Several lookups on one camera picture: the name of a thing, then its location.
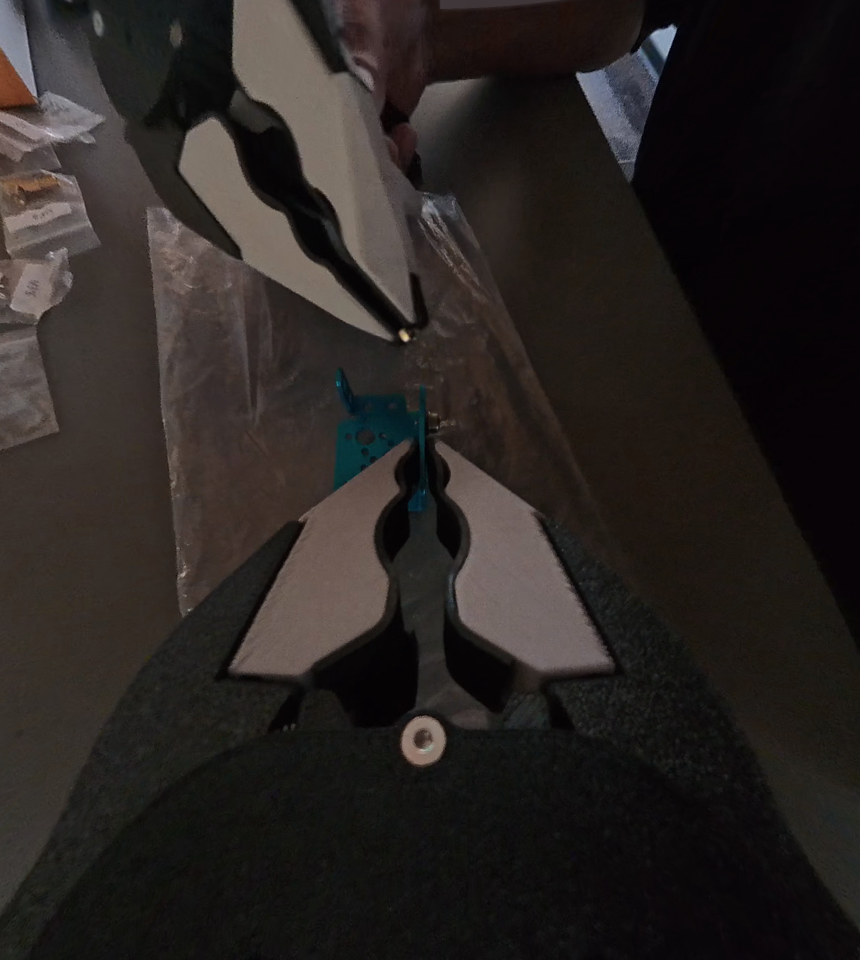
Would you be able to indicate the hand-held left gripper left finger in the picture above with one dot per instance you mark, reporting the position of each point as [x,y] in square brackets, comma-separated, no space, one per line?
[310,585]

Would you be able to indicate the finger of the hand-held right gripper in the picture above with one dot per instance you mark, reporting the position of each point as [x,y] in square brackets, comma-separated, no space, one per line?
[250,225]
[340,150]

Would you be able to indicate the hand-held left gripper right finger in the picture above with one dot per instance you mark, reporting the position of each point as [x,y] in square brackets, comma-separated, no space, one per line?
[527,585]

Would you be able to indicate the blue perforated metal bracket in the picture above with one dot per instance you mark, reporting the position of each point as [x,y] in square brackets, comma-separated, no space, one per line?
[366,450]

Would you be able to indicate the person's right hand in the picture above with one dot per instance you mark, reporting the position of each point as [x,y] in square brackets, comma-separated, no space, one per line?
[400,90]

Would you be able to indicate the large clear plastic bag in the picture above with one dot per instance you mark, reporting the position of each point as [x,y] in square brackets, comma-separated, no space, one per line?
[250,360]

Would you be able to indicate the pile of small screw bags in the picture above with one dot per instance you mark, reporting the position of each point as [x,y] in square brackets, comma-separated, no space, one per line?
[17,300]

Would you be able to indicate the person's dark clothing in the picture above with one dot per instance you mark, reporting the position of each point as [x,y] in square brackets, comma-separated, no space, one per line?
[789,262]

